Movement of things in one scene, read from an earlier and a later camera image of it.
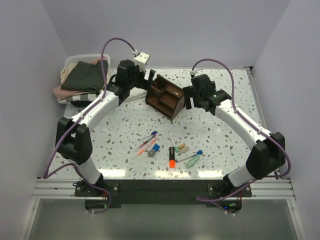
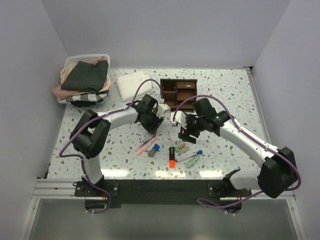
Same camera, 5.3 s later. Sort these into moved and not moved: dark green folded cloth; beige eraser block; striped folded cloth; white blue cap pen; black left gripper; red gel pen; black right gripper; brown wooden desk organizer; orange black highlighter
Moved: black right gripper; brown wooden desk organizer; black left gripper
Not moved: dark green folded cloth; striped folded cloth; beige eraser block; red gel pen; orange black highlighter; white blue cap pen
